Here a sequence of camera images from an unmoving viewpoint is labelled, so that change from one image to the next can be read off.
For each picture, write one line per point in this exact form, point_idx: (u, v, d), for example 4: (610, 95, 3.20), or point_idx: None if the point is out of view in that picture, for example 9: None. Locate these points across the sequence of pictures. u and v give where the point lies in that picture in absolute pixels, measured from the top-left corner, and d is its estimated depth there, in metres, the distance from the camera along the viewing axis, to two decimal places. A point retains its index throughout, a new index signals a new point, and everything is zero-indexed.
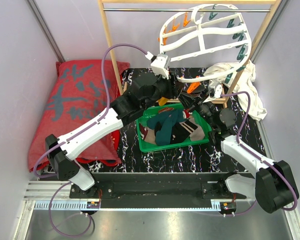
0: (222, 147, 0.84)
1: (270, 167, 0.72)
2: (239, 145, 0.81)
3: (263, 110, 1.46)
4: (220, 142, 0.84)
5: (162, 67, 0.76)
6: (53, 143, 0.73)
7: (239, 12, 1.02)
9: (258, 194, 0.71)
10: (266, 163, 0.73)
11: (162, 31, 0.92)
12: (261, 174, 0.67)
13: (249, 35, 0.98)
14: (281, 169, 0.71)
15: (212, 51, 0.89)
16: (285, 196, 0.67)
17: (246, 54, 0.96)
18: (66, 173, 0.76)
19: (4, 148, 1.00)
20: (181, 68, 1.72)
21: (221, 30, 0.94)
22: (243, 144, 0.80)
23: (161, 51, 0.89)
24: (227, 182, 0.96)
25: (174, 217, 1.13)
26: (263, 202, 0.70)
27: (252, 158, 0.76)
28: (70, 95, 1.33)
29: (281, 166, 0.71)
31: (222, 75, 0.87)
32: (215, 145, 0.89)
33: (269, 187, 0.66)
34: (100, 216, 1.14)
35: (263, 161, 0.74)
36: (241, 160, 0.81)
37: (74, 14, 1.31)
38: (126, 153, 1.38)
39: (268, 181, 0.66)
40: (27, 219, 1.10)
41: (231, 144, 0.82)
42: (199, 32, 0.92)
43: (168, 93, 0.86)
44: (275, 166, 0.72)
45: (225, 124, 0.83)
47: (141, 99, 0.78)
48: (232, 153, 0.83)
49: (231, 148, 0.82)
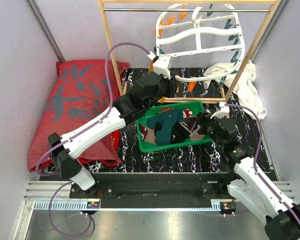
0: (236, 169, 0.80)
1: (289, 210, 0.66)
2: (256, 175, 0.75)
3: (263, 110, 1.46)
4: (235, 165, 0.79)
5: (166, 69, 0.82)
6: (56, 141, 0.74)
7: (235, 13, 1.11)
9: (269, 229, 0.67)
10: (286, 205, 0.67)
11: (159, 23, 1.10)
12: (280, 218, 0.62)
13: (242, 39, 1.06)
14: (299, 213, 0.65)
15: (204, 51, 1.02)
16: (296, 236, 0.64)
17: (239, 59, 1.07)
18: (68, 172, 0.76)
19: (3, 148, 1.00)
20: (181, 68, 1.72)
21: (217, 31, 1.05)
22: (261, 174, 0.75)
23: (157, 43, 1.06)
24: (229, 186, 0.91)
25: (174, 217, 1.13)
26: (272, 236, 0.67)
27: (270, 196, 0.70)
28: (70, 95, 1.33)
29: None
31: (216, 77, 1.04)
32: (228, 163, 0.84)
33: (285, 232, 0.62)
34: (100, 217, 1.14)
35: (282, 202, 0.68)
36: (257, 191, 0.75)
37: (74, 14, 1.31)
38: (126, 153, 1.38)
39: (286, 227, 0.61)
40: (27, 219, 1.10)
41: (248, 171, 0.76)
42: (196, 31, 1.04)
43: (169, 93, 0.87)
44: (293, 209, 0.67)
45: (226, 132, 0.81)
47: (144, 99, 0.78)
48: (246, 179, 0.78)
49: (247, 175, 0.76)
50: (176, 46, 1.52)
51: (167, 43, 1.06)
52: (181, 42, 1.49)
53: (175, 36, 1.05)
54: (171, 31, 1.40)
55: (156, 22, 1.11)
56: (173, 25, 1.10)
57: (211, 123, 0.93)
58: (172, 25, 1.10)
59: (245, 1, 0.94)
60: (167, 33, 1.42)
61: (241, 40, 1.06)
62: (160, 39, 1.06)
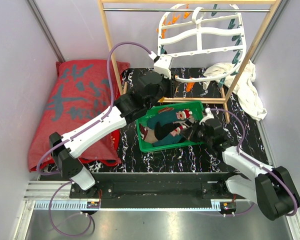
0: (223, 158, 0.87)
1: (269, 173, 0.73)
2: (239, 155, 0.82)
3: (263, 110, 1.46)
4: (222, 154, 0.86)
5: (168, 68, 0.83)
6: (57, 141, 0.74)
7: (239, 13, 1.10)
9: (260, 201, 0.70)
10: (265, 169, 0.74)
11: (160, 23, 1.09)
12: (260, 180, 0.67)
13: (245, 39, 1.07)
14: (280, 175, 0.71)
15: (206, 51, 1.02)
16: (287, 202, 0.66)
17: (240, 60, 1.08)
18: (69, 171, 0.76)
19: (3, 147, 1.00)
20: (181, 68, 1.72)
21: (219, 31, 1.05)
22: (243, 153, 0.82)
23: (159, 43, 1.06)
24: (227, 182, 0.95)
25: (174, 217, 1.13)
26: (266, 209, 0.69)
27: (251, 165, 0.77)
28: (70, 95, 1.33)
29: (280, 171, 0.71)
31: (216, 78, 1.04)
32: (218, 156, 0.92)
33: (268, 193, 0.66)
34: (100, 216, 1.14)
35: (261, 167, 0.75)
36: (241, 168, 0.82)
37: (75, 14, 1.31)
38: (126, 153, 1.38)
39: (268, 186, 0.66)
40: (27, 219, 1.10)
41: (232, 154, 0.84)
42: (198, 31, 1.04)
43: (169, 93, 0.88)
44: (274, 172, 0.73)
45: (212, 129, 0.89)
47: (145, 98, 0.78)
48: (233, 163, 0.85)
49: (232, 158, 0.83)
50: (175, 45, 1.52)
51: (168, 43, 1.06)
52: (181, 42, 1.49)
53: (177, 36, 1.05)
54: (171, 31, 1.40)
55: (160, 22, 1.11)
56: (175, 25, 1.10)
57: (200, 128, 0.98)
58: (175, 25, 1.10)
59: (245, 1, 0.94)
60: (167, 33, 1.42)
61: (242, 40, 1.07)
62: (162, 39, 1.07)
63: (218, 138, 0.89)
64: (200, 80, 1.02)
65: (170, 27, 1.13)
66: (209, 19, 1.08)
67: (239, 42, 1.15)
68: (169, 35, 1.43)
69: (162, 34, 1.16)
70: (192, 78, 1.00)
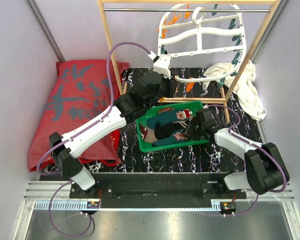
0: (216, 140, 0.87)
1: (258, 148, 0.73)
2: (231, 135, 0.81)
3: (263, 110, 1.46)
4: (214, 135, 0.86)
5: (167, 68, 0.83)
6: (57, 141, 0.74)
7: (240, 13, 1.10)
9: (249, 176, 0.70)
10: (254, 145, 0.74)
11: (161, 23, 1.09)
12: (249, 154, 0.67)
13: (245, 39, 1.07)
14: (269, 150, 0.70)
15: (206, 51, 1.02)
16: (274, 176, 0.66)
17: (240, 60, 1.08)
18: (69, 171, 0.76)
19: (4, 147, 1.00)
20: (181, 68, 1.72)
21: (219, 31, 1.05)
22: (234, 133, 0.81)
23: (160, 44, 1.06)
24: (226, 181, 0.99)
25: (174, 217, 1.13)
26: (254, 184, 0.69)
27: (242, 143, 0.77)
28: (70, 95, 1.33)
29: (269, 147, 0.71)
31: (216, 78, 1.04)
32: (210, 139, 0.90)
33: (257, 167, 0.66)
34: (100, 217, 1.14)
35: (251, 144, 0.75)
36: (232, 148, 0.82)
37: (75, 14, 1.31)
38: (126, 153, 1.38)
39: (257, 160, 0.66)
40: (27, 219, 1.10)
41: (224, 134, 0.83)
42: (198, 31, 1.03)
43: (169, 93, 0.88)
44: (263, 148, 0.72)
45: (201, 114, 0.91)
47: (145, 98, 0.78)
48: (225, 144, 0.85)
49: (224, 138, 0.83)
50: (176, 45, 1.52)
51: (169, 43, 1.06)
52: (181, 42, 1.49)
53: (177, 36, 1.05)
54: (171, 31, 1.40)
55: (160, 22, 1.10)
56: (175, 25, 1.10)
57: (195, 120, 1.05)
58: (175, 25, 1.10)
59: (245, 1, 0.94)
60: (167, 33, 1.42)
61: (243, 41, 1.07)
62: (162, 39, 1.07)
63: (209, 122, 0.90)
64: (200, 80, 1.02)
65: (170, 27, 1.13)
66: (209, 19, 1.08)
67: (239, 42, 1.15)
68: (169, 35, 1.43)
69: (162, 34, 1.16)
70: (192, 78, 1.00)
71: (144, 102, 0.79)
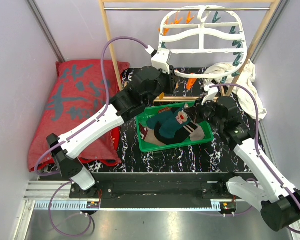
0: (236, 150, 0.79)
1: (291, 195, 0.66)
2: (258, 157, 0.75)
3: (263, 110, 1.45)
4: (236, 146, 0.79)
5: (165, 62, 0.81)
6: (54, 142, 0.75)
7: (240, 20, 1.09)
9: (265, 212, 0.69)
10: (287, 190, 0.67)
11: (163, 22, 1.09)
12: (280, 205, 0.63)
13: (246, 44, 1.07)
14: None
15: (208, 51, 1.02)
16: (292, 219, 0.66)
17: (241, 62, 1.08)
18: (69, 172, 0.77)
19: (3, 147, 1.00)
20: (181, 68, 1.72)
21: (221, 34, 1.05)
22: (263, 156, 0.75)
23: (160, 40, 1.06)
24: (229, 185, 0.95)
25: (174, 217, 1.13)
26: (269, 219, 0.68)
27: (272, 180, 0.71)
28: (69, 95, 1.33)
29: None
31: (216, 77, 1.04)
32: (228, 144, 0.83)
33: (283, 215, 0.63)
34: (100, 217, 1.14)
35: (284, 187, 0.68)
36: (255, 171, 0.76)
37: (75, 14, 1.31)
38: (126, 153, 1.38)
39: (286, 211, 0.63)
40: (27, 219, 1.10)
41: (249, 153, 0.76)
42: (201, 31, 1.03)
43: (168, 88, 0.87)
44: (295, 194, 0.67)
45: (226, 111, 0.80)
47: (142, 95, 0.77)
48: (246, 161, 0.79)
49: (248, 157, 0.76)
50: (176, 45, 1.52)
51: (170, 40, 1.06)
52: (181, 42, 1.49)
53: (179, 34, 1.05)
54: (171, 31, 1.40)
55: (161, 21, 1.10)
56: (178, 25, 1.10)
57: (205, 109, 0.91)
58: (177, 25, 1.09)
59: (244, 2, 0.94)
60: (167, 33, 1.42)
61: (243, 45, 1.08)
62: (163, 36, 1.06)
63: None
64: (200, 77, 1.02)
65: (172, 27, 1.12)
66: (210, 24, 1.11)
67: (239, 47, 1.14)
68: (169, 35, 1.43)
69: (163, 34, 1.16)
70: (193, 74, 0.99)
71: (142, 98, 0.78)
